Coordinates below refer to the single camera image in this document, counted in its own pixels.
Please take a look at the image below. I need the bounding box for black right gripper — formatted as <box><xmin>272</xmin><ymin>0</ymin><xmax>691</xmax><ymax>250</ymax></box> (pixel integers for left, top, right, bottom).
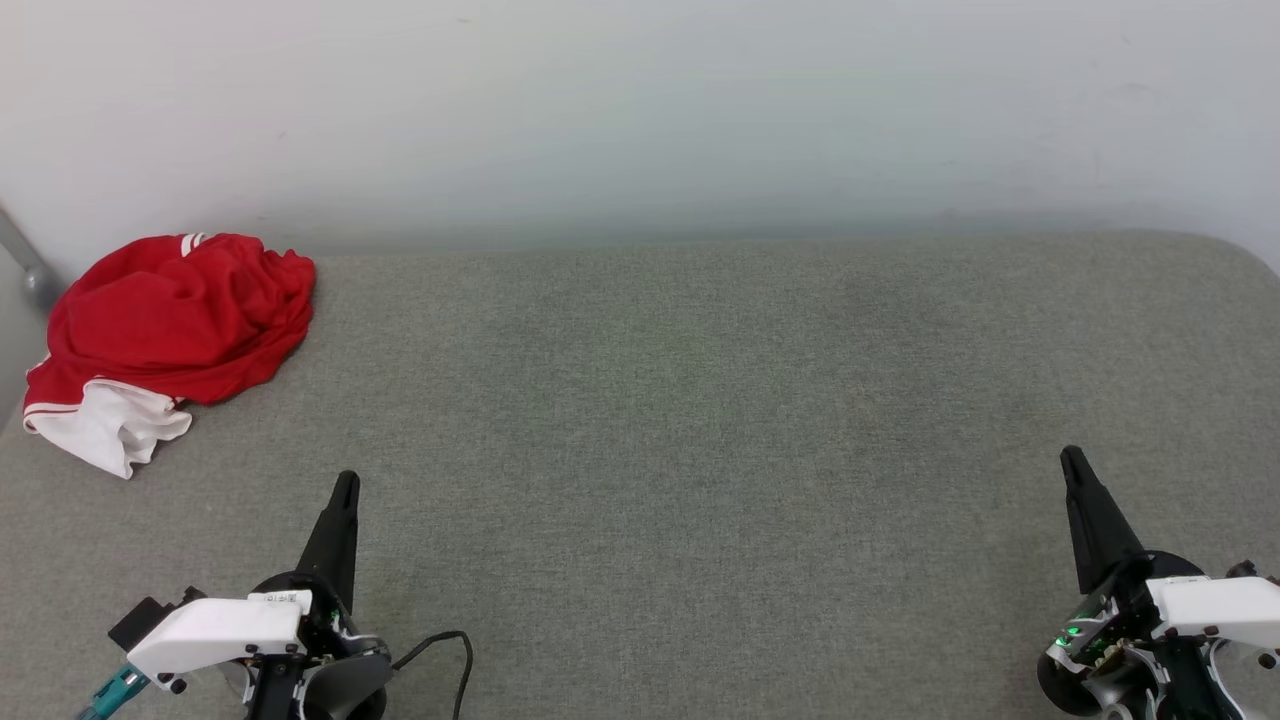
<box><xmin>1037</xmin><ymin>447</ymin><xmax>1253</xmax><ymax>720</ymax></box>

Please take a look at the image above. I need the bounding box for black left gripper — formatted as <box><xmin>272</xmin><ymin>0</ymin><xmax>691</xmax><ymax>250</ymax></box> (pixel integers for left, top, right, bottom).
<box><xmin>245</xmin><ymin>471</ymin><xmax>393</xmax><ymax>720</ymax></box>

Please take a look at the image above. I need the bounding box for red and white jersey shirt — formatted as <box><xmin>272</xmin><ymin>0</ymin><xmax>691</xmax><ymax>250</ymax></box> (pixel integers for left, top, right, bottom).
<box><xmin>22</xmin><ymin>232</ymin><xmax>318</xmax><ymax>480</ymax></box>

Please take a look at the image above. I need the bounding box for grey fabric sofa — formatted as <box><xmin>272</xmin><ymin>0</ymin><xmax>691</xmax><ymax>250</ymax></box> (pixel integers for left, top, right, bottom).
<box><xmin>0</xmin><ymin>230</ymin><xmax>1280</xmax><ymax>720</ymax></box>

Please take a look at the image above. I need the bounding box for grey metal pole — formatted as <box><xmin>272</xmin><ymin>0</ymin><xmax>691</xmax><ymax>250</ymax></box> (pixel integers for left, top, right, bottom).
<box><xmin>0</xmin><ymin>205</ymin><xmax>64</xmax><ymax>311</ymax></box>

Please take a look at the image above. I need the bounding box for thin black cable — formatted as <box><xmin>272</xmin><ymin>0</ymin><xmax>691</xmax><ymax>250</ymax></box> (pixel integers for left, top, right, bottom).
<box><xmin>390</xmin><ymin>630</ymin><xmax>474</xmax><ymax>720</ymax></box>

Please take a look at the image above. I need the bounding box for teal cable connector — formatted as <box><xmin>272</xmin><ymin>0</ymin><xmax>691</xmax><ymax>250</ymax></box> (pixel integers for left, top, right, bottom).
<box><xmin>78</xmin><ymin>665</ymin><xmax>151</xmax><ymax>720</ymax></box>

